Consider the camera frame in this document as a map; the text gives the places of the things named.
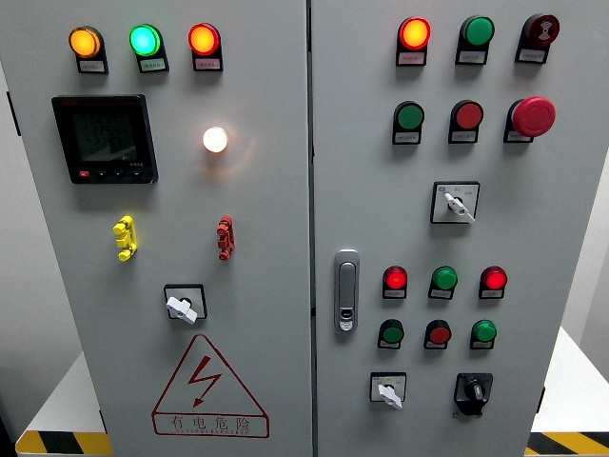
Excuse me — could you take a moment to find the large lit green lamp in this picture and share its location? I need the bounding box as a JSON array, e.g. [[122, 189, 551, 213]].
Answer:
[[128, 23, 164, 57]]

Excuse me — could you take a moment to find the dark red buzzer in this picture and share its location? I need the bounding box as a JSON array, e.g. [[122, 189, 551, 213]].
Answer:
[[521, 13, 560, 50]]

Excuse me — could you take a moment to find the small turn switch white handle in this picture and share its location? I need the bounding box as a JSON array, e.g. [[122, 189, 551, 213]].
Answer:
[[369, 371, 408, 410]]

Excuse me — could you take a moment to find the turn switch black knob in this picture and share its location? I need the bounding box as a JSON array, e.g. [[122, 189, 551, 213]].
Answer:
[[452, 372, 495, 420]]

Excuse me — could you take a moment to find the flat red push button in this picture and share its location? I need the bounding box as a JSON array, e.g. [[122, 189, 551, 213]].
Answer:
[[450, 99, 485, 131]]

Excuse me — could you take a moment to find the flat green push button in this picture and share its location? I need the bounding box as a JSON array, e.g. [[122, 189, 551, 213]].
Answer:
[[393, 100, 425, 131]]

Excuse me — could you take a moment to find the white round lamp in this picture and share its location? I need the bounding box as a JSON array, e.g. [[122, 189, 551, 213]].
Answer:
[[202, 126, 229, 154]]

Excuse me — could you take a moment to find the turn switch slender white handle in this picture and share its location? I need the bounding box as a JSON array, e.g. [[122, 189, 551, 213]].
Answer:
[[429, 180, 481, 226]]

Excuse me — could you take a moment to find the small red round lamp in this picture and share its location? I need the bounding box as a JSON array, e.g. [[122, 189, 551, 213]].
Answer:
[[480, 265, 509, 290], [383, 265, 409, 290]]

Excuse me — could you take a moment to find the large green domed button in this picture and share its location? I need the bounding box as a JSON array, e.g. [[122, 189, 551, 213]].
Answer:
[[459, 15, 496, 49]]

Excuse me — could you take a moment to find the small green push button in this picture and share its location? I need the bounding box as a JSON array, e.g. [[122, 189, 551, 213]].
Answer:
[[379, 318, 405, 345]]

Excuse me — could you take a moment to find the silver door lock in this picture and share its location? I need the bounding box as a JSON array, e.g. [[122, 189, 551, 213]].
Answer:
[[333, 248, 361, 333]]

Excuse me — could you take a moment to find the pale grey door with lock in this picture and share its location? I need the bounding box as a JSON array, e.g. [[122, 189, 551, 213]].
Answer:
[[309, 0, 609, 457]]

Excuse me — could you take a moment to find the pale grey door with display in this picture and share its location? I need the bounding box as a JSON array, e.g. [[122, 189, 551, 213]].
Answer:
[[0, 0, 315, 457]]

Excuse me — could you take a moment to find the turn switch broad white handle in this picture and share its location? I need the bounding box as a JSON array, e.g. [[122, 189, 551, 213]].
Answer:
[[163, 283, 208, 326]]

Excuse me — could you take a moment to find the black yellow striped tape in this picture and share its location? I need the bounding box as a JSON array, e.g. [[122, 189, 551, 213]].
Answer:
[[15, 430, 114, 457], [524, 431, 609, 456]]

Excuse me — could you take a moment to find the large red stop button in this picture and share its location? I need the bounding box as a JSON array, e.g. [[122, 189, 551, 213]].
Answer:
[[506, 96, 557, 139]]

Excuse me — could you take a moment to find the red warning triangle sign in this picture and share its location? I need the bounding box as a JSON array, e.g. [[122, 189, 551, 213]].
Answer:
[[151, 333, 271, 439]]

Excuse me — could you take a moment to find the small red handle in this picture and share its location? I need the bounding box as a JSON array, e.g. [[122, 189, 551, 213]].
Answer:
[[216, 214, 236, 262]]

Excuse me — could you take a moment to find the black display meter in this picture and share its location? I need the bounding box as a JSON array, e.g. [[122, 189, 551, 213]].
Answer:
[[50, 93, 160, 186]]

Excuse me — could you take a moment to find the small red push button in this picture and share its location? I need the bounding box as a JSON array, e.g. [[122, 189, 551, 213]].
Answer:
[[424, 319, 453, 346]]

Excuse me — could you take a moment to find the large red lamp beside button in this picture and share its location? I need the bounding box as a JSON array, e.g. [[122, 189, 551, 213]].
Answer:
[[398, 16, 432, 51]]

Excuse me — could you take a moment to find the large red lamp beside green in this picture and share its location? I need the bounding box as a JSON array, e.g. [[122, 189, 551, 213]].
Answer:
[[187, 22, 222, 57]]

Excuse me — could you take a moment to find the small yellow handle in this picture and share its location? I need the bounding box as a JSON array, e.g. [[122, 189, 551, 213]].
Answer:
[[112, 214, 139, 263]]

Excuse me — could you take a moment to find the small green round lamp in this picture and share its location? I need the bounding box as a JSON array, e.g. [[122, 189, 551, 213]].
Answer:
[[430, 266, 459, 291], [471, 319, 499, 344]]

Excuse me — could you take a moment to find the large yellow round lamp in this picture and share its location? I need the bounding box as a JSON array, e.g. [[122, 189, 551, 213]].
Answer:
[[68, 26, 104, 59]]

